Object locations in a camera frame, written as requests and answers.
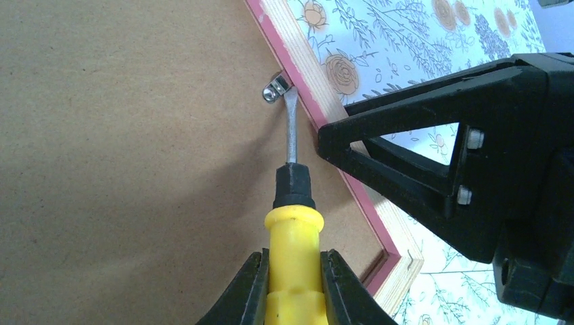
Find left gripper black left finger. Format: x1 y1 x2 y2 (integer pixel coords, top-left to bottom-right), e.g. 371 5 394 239
197 250 269 325

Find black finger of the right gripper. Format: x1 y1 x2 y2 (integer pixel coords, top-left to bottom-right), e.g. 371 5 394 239
318 67 550 263

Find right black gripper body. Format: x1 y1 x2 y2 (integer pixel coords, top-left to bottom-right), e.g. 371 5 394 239
448 53 574 322

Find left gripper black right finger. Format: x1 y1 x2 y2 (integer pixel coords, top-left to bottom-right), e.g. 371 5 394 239
320 249 397 325

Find yellow screwdriver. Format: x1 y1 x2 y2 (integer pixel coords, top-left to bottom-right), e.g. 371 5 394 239
264 87 328 324

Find pink picture frame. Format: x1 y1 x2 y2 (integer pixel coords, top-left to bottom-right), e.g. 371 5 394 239
0 0 425 325

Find floral patterned table mat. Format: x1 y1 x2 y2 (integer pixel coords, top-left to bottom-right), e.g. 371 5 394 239
288 1 554 324

